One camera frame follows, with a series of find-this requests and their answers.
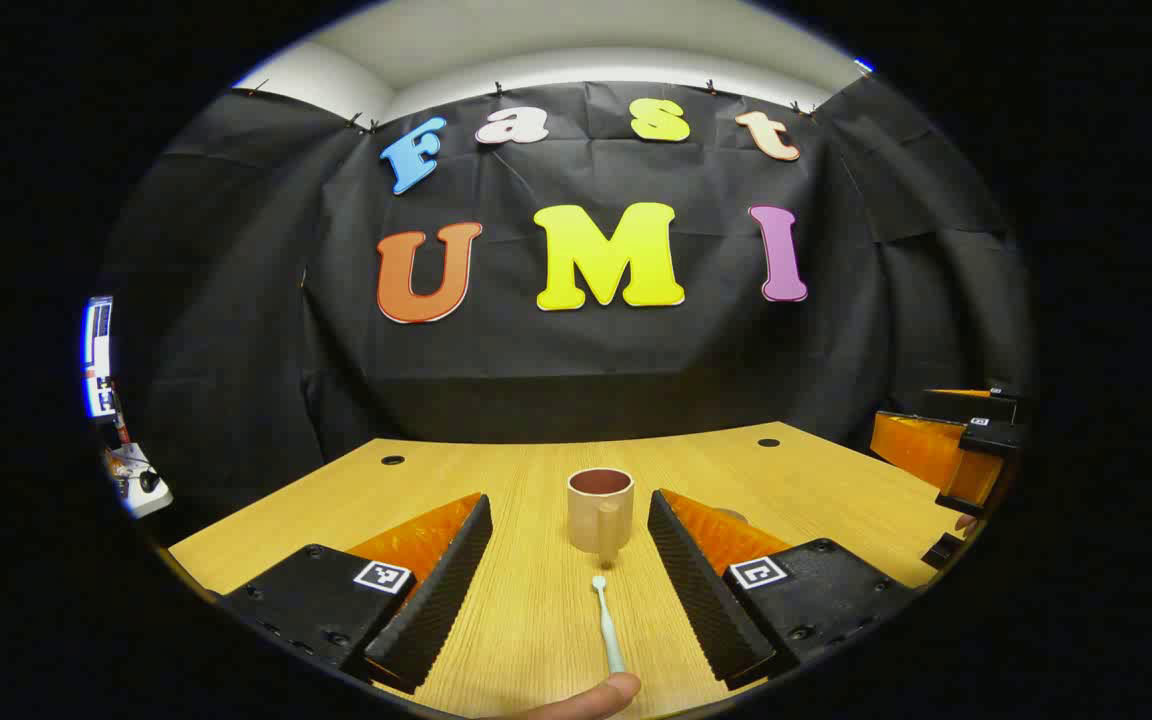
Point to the lit computer screen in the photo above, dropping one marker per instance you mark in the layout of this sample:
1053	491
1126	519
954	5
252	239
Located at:
98	355

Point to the beige cup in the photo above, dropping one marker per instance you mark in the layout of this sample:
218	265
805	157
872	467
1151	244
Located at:
598	515

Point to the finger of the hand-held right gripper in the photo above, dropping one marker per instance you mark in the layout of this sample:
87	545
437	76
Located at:
921	445
976	475

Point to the black backdrop cloth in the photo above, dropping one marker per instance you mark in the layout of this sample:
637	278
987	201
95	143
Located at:
536	380

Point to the white device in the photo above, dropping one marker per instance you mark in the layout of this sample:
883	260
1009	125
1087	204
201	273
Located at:
141	490

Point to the pale green toothbrush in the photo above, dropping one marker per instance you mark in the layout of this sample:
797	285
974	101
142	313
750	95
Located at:
608	625

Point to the wooden desktop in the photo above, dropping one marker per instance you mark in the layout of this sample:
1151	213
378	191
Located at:
526	480

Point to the red bottle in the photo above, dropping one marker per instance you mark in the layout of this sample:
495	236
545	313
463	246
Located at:
122	425

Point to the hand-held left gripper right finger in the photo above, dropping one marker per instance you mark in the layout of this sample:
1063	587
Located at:
701	590

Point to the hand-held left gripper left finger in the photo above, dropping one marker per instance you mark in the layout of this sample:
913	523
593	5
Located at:
441	590

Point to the round brown coaster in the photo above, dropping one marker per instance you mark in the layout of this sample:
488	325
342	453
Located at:
731	514

